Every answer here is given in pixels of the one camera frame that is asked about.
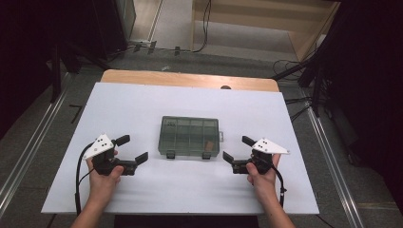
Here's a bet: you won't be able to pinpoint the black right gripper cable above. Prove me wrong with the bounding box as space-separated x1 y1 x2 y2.
272 165 288 208

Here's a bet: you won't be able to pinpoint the dark cabinet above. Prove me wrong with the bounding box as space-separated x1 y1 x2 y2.
91 0 137 61

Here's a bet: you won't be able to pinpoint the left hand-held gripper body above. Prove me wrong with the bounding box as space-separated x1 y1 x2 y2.
83 133 139 177

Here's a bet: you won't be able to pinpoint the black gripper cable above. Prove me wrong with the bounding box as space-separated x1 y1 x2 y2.
272 165 288 208
74 142 96 217

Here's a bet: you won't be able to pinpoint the black hanging cable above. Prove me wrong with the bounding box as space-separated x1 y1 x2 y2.
191 0 213 53

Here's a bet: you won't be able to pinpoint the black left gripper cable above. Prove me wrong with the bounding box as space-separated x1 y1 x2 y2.
74 142 96 217

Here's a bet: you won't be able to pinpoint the metal floor rail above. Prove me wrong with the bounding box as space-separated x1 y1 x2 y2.
305 101 365 228
0 74 72 210

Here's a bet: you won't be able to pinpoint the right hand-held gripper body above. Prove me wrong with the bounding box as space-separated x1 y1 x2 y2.
231 137 290 175

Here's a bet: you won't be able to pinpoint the black floor cables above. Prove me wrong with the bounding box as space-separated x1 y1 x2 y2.
272 58 313 123

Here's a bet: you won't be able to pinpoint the light wooden shelf unit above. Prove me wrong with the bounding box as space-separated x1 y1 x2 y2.
189 0 341 63

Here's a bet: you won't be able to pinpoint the person's left hand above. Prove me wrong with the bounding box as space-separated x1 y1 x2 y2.
86 150 125 207

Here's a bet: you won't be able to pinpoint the white table board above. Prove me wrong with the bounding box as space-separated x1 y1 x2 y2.
41 82 320 216

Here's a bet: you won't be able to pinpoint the black metal stand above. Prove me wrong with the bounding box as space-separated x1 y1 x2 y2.
48 41 112 104
272 47 336 118

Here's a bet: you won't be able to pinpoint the person's right hand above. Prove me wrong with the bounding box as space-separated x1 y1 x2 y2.
246 153 282 203

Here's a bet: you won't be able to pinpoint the grey clear compartment box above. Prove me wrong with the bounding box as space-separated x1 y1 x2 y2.
157 115 224 160

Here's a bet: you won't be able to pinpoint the person's dark clothing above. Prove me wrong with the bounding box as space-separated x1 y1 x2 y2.
113 214 260 228

